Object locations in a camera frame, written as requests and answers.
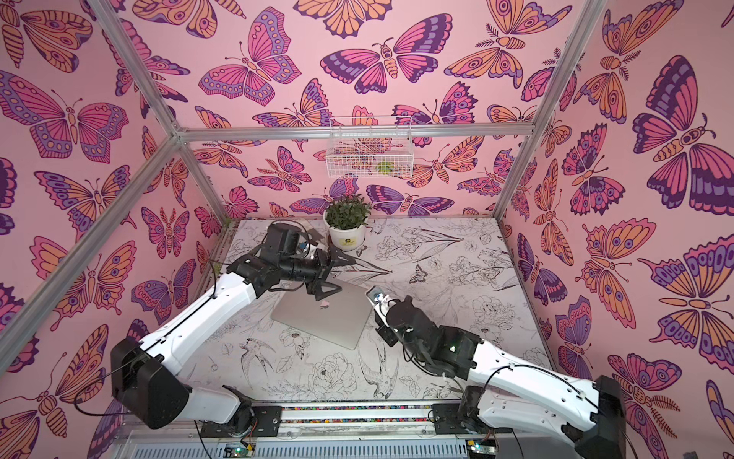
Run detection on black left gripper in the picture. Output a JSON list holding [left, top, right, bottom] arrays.
[[280, 249, 357, 303]]

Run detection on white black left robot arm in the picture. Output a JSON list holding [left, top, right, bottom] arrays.
[[106, 247, 357, 436]]

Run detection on aluminium frame struts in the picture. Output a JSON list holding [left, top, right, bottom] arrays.
[[1, 1, 607, 370]]

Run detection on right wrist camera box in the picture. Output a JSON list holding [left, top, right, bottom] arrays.
[[366, 286, 396, 323]]

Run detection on green plant in white pot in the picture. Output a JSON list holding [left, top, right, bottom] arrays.
[[323, 194, 372, 252]]

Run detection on green ball in basket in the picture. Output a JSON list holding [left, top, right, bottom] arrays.
[[376, 162, 395, 176]]

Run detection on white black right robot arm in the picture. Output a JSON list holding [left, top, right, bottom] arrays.
[[367, 288, 630, 458]]

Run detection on silver laptop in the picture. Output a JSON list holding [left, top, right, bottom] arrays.
[[271, 280, 373, 350]]

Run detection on white wire wall basket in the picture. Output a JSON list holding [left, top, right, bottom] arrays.
[[324, 116, 415, 180]]

